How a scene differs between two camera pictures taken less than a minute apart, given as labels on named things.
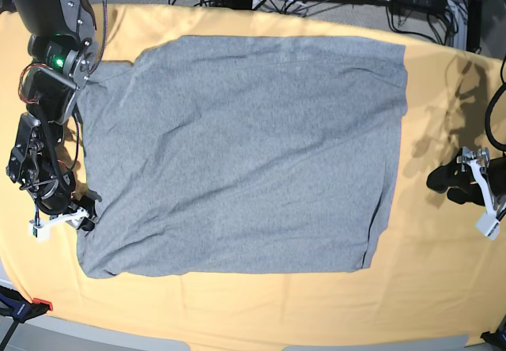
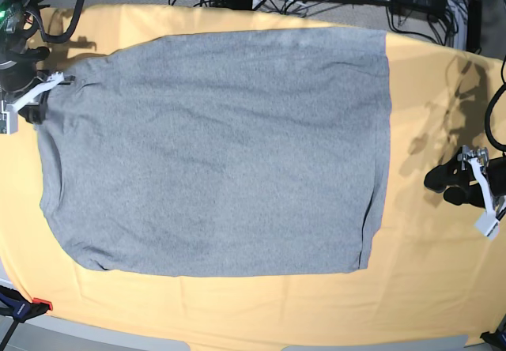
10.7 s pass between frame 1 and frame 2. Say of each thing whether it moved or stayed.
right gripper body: stayed
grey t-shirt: stayed
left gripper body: moved
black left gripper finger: moved
